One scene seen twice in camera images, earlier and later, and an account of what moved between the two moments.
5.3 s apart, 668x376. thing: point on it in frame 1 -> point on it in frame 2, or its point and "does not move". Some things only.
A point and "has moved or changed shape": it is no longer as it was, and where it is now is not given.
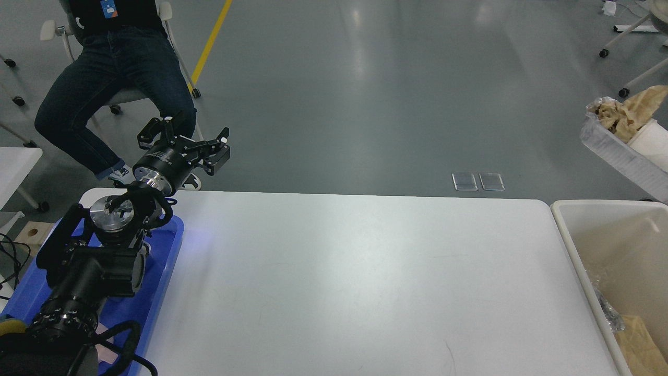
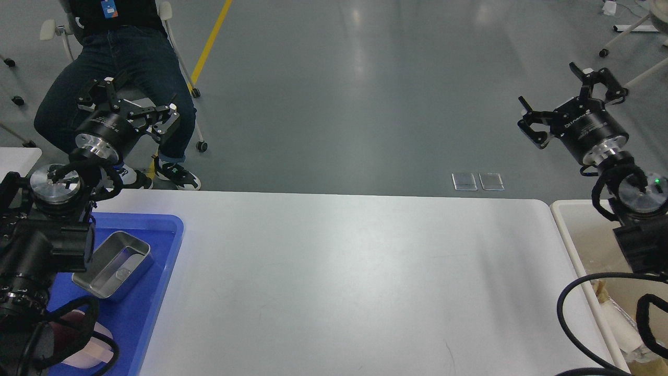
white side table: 16,165 does not move
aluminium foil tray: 624,160 has moved or changed shape
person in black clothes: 123,74 does not move
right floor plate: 491,181 does not move
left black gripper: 165,167 -> 110,134
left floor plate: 464,181 does not move
